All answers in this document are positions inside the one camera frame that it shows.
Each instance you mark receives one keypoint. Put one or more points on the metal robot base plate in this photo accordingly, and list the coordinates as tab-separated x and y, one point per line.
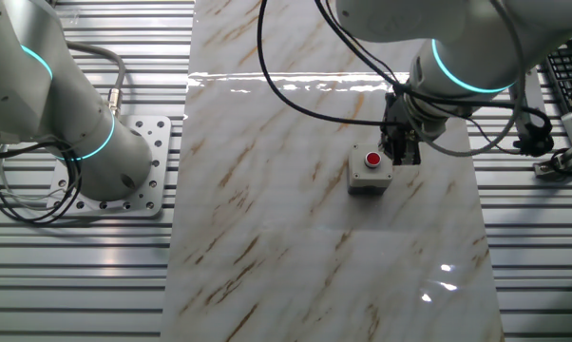
148	138

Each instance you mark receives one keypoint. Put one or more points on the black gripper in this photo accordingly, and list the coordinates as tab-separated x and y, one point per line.
397	121

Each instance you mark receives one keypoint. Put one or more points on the marble pattern sheet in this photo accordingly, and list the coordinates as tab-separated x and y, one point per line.
219	38
267	237

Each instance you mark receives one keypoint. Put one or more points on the grey box with red button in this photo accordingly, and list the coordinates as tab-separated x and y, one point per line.
362	178

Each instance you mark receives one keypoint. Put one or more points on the wrist camera on silver bracket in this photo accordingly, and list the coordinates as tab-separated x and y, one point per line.
535	142

